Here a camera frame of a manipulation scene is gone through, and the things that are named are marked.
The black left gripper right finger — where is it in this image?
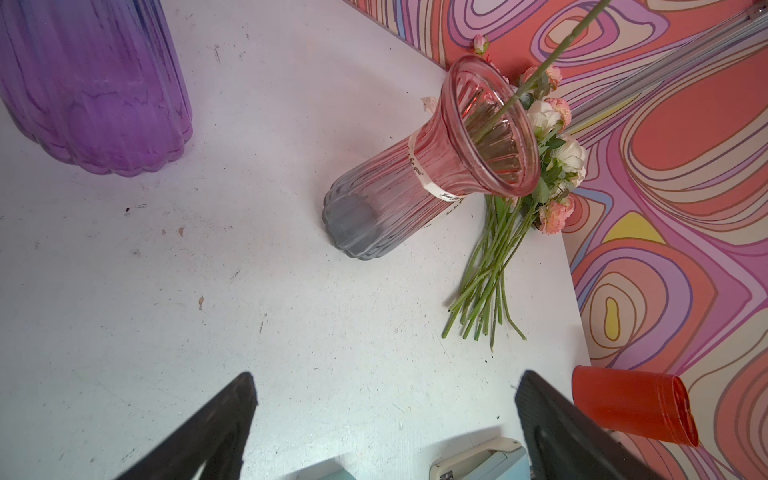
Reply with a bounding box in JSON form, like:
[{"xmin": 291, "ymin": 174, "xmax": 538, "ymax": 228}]
[{"xmin": 515, "ymin": 370, "xmax": 660, "ymax": 480}]

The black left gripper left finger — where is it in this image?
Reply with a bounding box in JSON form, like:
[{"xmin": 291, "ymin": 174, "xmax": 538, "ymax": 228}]
[{"xmin": 119, "ymin": 372, "xmax": 258, "ymax": 479}]

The pink grey glass vase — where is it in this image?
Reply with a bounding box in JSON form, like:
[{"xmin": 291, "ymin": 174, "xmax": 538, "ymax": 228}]
[{"xmin": 321, "ymin": 56, "xmax": 540, "ymax": 260}]

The purple glass vase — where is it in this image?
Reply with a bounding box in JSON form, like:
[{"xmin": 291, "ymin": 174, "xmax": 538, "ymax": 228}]
[{"xmin": 1, "ymin": 1, "xmax": 193, "ymax": 177}]

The red plastic cup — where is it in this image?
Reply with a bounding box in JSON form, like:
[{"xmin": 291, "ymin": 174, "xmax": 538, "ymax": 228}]
[{"xmin": 571, "ymin": 366, "xmax": 700, "ymax": 447}]

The artificial flower bunch on table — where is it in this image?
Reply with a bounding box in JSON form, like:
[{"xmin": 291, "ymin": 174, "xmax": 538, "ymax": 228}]
[{"xmin": 441, "ymin": 34, "xmax": 590, "ymax": 352}]

